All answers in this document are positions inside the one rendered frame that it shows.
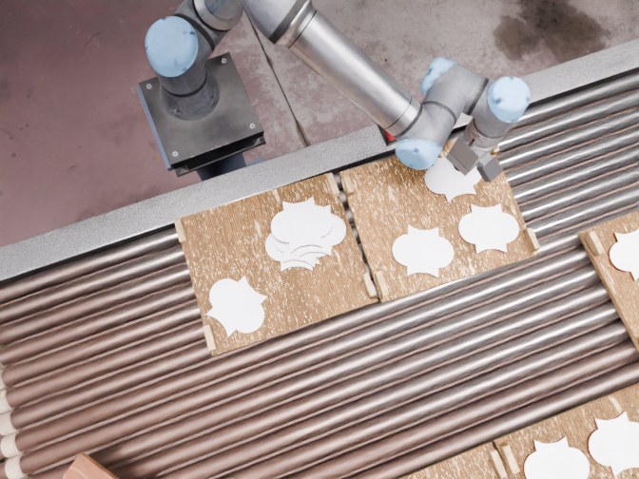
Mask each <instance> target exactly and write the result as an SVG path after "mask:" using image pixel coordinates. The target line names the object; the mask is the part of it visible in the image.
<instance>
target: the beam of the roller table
mask: <svg viewBox="0 0 639 479"><path fill-rule="evenodd" d="M638 71H639V38H637V39H634V40H631V41H628V42H626V43H623V44H620V45H617V46H614V47H611V48H605V49H602V50H599V51H596V52H594V53H591V54H588V55H585V56H582V57H579V58H576V59H573V60H570V61H568V62H565V63H562V64H559V65H556V66H553V67H548V68H545V69H541V70H538V71H536V72H533V73H530V74H527V75H524V76H521V77H518V78H519V79H521V80H522V81H523V82H524V83H525V84H526V85H527V86H528V88H529V90H530V93H531V99H530V103H529V105H528V106H527V108H526V109H528V108H531V107H533V106H536V105H541V104H544V103H546V102H549V101H552V100H555V99H558V98H561V97H564V96H567V95H570V94H573V93H575V92H578V91H581V90H584V89H587V88H590V87H593V86H598V85H601V84H604V83H606V82H609V81H612V80H615V79H618V78H621V77H624V76H627V75H630V74H632V73H635V72H638ZM472 118H473V117H471V116H468V115H466V114H464V113H462V112H461V114H460V116H459V118H458V120H457V122H456V124H455V126H454V128H453V130H452V132H451V134H454V133H456V132H459V131H462V130H465V128H466V126H467V125H468V123H469V122H470V120H471V119H472ZM451 134H450V135H451ZM396 148H397V144H392V145H389V146H386V144H385V142H384V140H383V138H382V135H381V133H380V131H379V129H378V124H376V125H371V126H368V127H365V128H363V129H359V130H356V131H353V132H350V133H347V134H344V135H341V136H338V137H336V138H333V139H330V140H327V141H324V142H321V143H318V144H313V145H310V146H307V147H305V148H302V149H299V150H295V151H292V152H289V153H286V154H283V155H280V156H278V157H275V158H272V159H269V160H266V161H263V162H260V163H255V164H252V165H249V166H247V167H244V168H241V169H238V170H234V171H231V172H228V173H225V174H222V175H220V176H217V177H214V178H211V179H208V180H205V181H202V182H197V183H194V184H191V185H189V186H186V187H183V188H180V189H177V190H173V191H170V192H167V193H164V194H162V195H159V196H156V197H153V198H150V199H147V200H144V201H139V202H136V203H133V204H131V205H128V206H125V207H122V208H119V209H116V210H112V211H109V212H106V213H104V214H101V215H98V216H95V217H92V218H89V219H86V220H81V221H78V222H75V223H73V224H70V225H67V226H64V227H61V228H58V229H55V230H52V231H48V232H46V233H43V234H40V235H37V236H34V237H31V238H28V239H23V240H20V241H17V242H15V243H12V244H9V245H6V246H3V247H0V286H1V285H4V284H7V283H10V282H13V281H16V280H18V279H21V278H26V277H29V276H32V275H35V274H38V273H41V272H44V271H47V270H49V269H52V268H55V267H58V266H61V265H64V264H67V263H70V262H73V261H75V260H78V259H83V258H86V257H89V256H92V255H95V254H98V253H100V252H103V251H105V250H108V249H111V248H114V247H117V246H120V245H123V244H126V243H129V242H132V241H134V240H139V239H142V238H145V237H148V236H151V235H154V234H157V233H160V232H163V231H165V230H168V229H171V228H174V227H175V223H174V220H176V219H179V218H182V217H186V216H189V215H192V214H195V213H199V212H202V211H204V210H208V209H211V208H214V207H217V206H221V205H224V204H227V203H230V202H233V201H238V200H242V199H245V198H248V197H251V196H255V195H258V194H260V193H263V192H267V191H270V190H273V189H277V188H280V187H283V186H286V185H289V184H292V183H295V182H301V181H304V180H307V179H311V178H314V177H317V176H319V175H323V174H326V173H329V172H331V173H333V174H335V173H338V172H340V171H343V170H346V169H349V168H352V167H355V166H358V165H361V164H364V163H368V162H371V161H374V160H377V159H380V158H383V157H386V156H389V155H392V154H395V153H396Z"/></svg>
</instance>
